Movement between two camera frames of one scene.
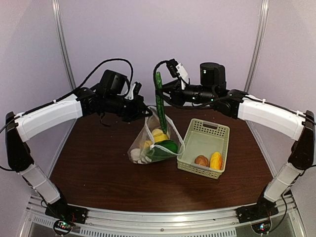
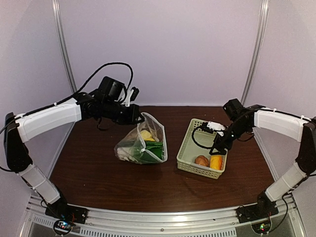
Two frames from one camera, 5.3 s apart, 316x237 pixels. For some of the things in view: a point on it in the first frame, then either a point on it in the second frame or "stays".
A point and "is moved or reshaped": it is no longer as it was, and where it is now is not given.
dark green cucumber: x=160 y=103 -> x=153 y=144
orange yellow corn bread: x=216 y=160 stays
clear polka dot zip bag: x=152 y=145 is moved or reshaped
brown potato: x=201 y=160 stays
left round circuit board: x=61 y=227 stays
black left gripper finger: x=150 y=112 -> x=141 y=117
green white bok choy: x=160 y=150 is moved or reshaped
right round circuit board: x=261 y=228 stays
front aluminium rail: x=103 y=222 stays
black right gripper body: x=204 y=95 -> x=228 y=143
